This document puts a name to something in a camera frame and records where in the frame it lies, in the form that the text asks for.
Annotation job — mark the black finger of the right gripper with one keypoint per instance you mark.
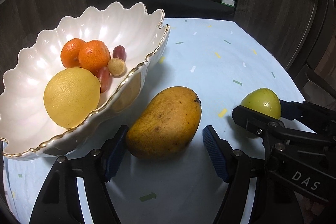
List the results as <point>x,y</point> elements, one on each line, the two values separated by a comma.
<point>257,123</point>

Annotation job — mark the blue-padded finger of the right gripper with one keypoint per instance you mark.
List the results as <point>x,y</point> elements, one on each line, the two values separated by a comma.
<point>293,110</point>

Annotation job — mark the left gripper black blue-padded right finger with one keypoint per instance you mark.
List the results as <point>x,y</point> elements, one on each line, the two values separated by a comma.
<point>274,200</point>

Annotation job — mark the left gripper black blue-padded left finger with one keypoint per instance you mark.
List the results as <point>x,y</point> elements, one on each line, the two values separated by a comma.
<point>58,200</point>

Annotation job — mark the green round fruit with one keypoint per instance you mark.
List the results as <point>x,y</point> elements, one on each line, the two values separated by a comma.
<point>265,101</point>

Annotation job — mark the yellow lemon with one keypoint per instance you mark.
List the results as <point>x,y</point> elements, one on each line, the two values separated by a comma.
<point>70,96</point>

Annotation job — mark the person's right hand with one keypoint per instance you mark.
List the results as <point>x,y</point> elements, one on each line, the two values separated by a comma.
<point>314,212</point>

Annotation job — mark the light blue patterned tablecloth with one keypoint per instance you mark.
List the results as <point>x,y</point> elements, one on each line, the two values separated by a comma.
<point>198,69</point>

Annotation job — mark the white scalloped ceramic bowl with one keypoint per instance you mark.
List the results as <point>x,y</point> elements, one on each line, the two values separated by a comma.
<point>27,130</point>

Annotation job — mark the yellow-brown mango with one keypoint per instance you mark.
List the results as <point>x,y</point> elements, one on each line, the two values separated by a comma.
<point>167,125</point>

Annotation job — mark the red grape lower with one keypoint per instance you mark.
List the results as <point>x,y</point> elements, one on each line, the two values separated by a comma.
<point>103,76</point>

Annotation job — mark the red grape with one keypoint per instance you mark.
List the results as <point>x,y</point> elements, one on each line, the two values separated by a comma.
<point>119,52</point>
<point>103,76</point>

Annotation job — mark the tan longan fruit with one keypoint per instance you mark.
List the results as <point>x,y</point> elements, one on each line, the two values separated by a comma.
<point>116,67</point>

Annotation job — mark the orange mandarin left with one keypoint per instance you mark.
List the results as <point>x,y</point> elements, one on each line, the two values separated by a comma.
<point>70,53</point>

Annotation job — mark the orange mandarin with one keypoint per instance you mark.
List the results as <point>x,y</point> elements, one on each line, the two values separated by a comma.
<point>70,53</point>
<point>94,55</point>

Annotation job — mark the orange mandarin right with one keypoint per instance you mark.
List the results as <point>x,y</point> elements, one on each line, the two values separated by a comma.
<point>94,55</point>

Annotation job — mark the red grape upper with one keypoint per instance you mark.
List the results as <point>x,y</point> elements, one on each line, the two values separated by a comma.
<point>119,52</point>

